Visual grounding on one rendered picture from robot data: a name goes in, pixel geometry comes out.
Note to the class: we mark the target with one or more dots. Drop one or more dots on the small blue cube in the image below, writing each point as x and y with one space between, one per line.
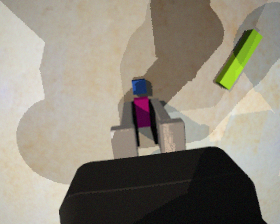
139 86

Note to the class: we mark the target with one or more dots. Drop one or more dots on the lime green rectangular bar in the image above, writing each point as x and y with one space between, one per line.
239 59

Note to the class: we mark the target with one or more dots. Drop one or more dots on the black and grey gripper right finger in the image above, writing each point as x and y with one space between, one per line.
171 131

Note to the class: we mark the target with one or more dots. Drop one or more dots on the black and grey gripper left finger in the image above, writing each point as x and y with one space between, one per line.
123 137

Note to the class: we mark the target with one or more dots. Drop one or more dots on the magenta rectangular block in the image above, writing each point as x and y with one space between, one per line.
142 111

